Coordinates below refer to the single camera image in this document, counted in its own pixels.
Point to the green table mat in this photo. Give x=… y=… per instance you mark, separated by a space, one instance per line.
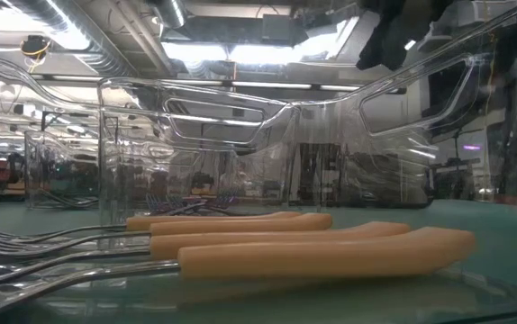
x=479 y=220

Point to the large silver ventilation duct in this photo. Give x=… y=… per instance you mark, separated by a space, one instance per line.
x=101 y=54

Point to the black fork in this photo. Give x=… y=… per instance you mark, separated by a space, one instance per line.
x=69 y=200

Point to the clear plastic bin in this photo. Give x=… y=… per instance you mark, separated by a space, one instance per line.
x=51 y=166
x=128 y=135
x=375 y=112

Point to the small silver ventilation duct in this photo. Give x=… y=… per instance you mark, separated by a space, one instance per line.
x=170 y=12

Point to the ceiling light panel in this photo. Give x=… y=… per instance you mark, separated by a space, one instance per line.
x=258 y=54

